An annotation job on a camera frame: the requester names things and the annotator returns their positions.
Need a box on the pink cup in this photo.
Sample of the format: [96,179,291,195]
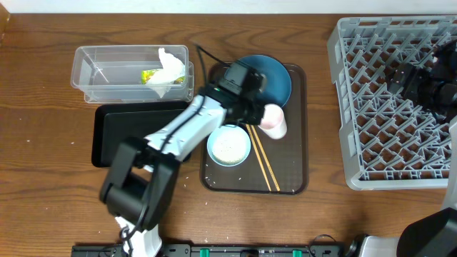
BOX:
[258,104,287,140]

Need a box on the white napkin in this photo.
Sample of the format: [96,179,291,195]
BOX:
[141,48,186,99]

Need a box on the yellow green snack wrapper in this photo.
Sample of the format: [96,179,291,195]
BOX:
[141,69,185,85]

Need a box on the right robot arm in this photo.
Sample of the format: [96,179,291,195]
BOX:
[346,40,456,257]

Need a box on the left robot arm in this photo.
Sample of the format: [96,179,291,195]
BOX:
[99,61,268,256]

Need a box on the grey dishwasher rack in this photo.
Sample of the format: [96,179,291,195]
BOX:
[327,15,456,191]

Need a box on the dark blue plate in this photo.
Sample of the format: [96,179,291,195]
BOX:
[236,55,292,107]

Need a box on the wooden chopstick left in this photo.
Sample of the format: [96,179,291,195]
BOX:
[246,125,271,191]

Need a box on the wooden chopstick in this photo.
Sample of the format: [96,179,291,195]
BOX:
[246,125,271,191]
[251,125,281,192]

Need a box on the wooden chopstick right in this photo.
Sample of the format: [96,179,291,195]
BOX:
[251,125,281,192]

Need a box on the light blue rice bowl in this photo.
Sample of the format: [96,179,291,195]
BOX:
[206,125,251,167]

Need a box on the brown serving tray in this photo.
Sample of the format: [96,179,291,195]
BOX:
[200,64,308,195]

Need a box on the black tray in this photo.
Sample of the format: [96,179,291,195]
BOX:
[91,101,189,168]

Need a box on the clear plastic bin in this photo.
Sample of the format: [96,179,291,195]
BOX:
[71,45,194,104]

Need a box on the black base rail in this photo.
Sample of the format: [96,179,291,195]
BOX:
[71,244,343,257]

